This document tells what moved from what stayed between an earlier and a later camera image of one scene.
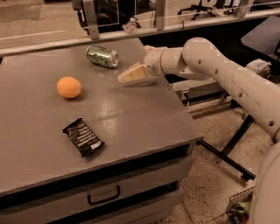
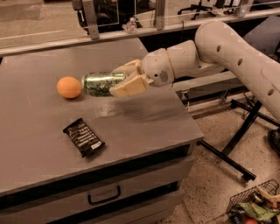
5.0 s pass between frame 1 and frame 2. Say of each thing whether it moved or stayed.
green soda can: moved
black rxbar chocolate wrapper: stayed
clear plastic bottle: stayed
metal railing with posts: stayed
